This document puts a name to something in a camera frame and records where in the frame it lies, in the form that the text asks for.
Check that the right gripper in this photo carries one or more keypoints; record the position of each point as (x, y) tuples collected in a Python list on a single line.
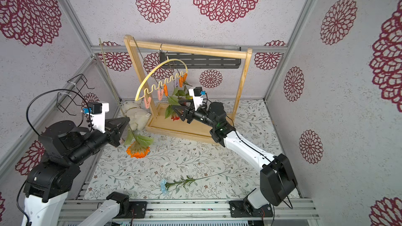
[(190, 114)]

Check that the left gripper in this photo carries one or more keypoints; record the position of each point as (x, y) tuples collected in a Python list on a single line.
[(112, 124)]

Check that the red artificial flower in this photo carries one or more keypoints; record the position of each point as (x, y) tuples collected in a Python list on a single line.
[(179, 93), (169, 112)]

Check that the orange artificial flower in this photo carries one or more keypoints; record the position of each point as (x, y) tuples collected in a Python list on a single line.
[(135, 148)]

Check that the orange clothespin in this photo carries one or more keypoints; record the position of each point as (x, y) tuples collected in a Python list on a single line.
[(165, 89), (184, 78), (180, 83)]

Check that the yellow wavy clothes hanger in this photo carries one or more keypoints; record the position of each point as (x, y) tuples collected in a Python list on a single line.
[(162, 73)]

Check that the blue artificial flower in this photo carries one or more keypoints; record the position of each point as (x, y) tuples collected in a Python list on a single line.
[(183, 182)]

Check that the yellow artificial flower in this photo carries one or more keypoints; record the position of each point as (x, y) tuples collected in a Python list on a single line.
[(186, 90)]

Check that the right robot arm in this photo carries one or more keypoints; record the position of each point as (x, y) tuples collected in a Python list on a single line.
[(277, 178)]

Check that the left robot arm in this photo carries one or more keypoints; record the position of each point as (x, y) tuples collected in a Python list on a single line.
[(67, 146)]

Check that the white plush toy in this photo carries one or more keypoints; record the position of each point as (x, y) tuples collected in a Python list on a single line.
[(138, 117)]

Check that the orange clothespin at end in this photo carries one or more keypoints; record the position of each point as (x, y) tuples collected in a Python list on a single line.
[(184, 78)]

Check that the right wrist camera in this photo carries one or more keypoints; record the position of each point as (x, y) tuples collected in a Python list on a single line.
[(198, 96)]

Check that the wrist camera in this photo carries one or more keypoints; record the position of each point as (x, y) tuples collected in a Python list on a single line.
[(198, 96), (96, 112)]

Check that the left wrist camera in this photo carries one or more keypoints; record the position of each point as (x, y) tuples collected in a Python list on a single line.
[(96, 112)]

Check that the dark slotted wall shelf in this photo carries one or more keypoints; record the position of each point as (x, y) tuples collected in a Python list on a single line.
[(196, 61)]

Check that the black wire wall rack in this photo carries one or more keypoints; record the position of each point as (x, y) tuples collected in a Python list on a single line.
[(66, 98)]

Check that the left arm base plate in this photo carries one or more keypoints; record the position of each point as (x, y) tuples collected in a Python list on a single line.
[(127, 208)]

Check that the aluminium front rail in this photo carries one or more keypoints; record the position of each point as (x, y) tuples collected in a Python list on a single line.
[(219, 209)]

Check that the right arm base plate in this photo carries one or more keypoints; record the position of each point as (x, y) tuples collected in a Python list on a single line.
[(243, 209)]

